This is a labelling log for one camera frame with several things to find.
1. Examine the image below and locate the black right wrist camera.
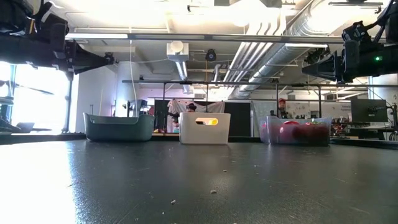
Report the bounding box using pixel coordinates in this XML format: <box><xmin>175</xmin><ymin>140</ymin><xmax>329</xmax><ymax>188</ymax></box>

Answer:
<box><xmin>341</xmin><ymin>21</ymin><xmax>376</xmax><ymax>44</ymax></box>

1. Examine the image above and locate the black ceiling equipment cluster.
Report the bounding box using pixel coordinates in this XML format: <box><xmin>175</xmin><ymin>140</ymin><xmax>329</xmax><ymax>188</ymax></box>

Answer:
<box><xmin>304</xmin><ymin>47</ymin><xmax>330</xmax><ymax>65</ymax></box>

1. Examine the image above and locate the grey-green plastic basket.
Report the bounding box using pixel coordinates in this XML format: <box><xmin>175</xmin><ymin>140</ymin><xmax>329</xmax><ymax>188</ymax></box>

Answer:
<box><xmin>82</xmin><ymin>112</ymin><xmax>155</xmax><ymax>142</ymax></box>

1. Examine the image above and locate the silver ceiling duct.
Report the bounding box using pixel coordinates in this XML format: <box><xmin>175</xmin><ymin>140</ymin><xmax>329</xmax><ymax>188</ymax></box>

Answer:
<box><xmin>229</xmin><ymin>0</ymin><xmax>343</xmax><ymax>100</ymax></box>

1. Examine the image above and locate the white plastic basket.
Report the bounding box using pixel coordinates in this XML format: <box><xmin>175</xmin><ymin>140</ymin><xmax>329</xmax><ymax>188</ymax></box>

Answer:
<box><xmin>178</xmin><ymin>111</ymin><xmax>231</xmax><ymax>145</ymax></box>

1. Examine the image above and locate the black partition panel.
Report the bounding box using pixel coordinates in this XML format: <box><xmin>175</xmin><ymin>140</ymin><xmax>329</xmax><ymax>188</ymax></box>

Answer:
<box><xmin>223</xmin><ymin>101</ymin><xmax>252</xmax><ymax>138</ymax></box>

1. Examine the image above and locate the clear plastic basket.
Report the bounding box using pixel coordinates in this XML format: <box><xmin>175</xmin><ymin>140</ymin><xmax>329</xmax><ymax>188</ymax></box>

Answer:
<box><xmin>259</xmin><ymin>116</ymin><xmax>333</xmax><ymax>147</ymax></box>

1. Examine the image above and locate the white hanging cloth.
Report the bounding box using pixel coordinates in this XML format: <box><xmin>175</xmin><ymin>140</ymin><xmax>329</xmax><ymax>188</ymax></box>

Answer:
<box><xmin>167</xmin><ymin>99</ymin><xmax>226</xmax><ymax>115</ymax></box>

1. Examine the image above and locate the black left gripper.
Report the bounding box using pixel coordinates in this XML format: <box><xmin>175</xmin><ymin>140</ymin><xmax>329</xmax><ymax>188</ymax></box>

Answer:
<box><xmin>0</xmin><ymin>34</ymin><xmax>109</xmax><ymax>82</ymax></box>

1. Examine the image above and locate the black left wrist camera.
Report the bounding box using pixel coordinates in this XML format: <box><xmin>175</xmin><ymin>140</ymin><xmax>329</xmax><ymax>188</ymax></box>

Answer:
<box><xmin>32</xmin><ymin>1</ymin><xmax>70</xmax><ymax>52</ymax></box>

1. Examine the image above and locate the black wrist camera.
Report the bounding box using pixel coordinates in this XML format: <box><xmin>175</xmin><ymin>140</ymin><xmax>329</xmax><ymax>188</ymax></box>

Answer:
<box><xmin>341</xmin><ymin>21</ymin><xmax>376</xmax><ymax>44</ymax></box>
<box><xmin>32</xmin><ymin>1</ymin><xmax>70</xmax><ymax>52</ymax></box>

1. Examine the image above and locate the grey overhead frame bar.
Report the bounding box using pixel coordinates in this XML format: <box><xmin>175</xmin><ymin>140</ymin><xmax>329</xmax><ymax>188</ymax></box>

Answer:
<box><xmin>65</xmin><ymin>32</ymin><xmax>345</xmax><ymax>44</ymax></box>

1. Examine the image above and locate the white ceiling unit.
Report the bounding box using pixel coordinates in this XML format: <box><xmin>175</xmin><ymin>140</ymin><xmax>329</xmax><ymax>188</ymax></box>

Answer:
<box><xmin>166</xmin><ymin>40</ymin><xmax>190</xmax><ymax>63</ymax></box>

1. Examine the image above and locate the black metal rack frame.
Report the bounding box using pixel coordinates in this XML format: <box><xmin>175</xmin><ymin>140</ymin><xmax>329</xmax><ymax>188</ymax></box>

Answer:
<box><xmin>122</xmin><ymin>80</ymin><xmax>398</xmax><ymax>118</ymax></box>

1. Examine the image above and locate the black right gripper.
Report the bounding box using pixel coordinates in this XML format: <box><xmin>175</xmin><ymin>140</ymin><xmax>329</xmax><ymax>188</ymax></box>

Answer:
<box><xmin>301</xmin><ymin>39</ymin><xmax>398</xmax><ymax>85</ymax></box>

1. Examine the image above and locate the black computer monitor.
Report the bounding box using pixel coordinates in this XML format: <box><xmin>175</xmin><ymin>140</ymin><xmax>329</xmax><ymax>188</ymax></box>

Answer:
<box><xmin>351</xmin><ymin>98</ymin><xmax>389</xmax><ymax>123</ymax></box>

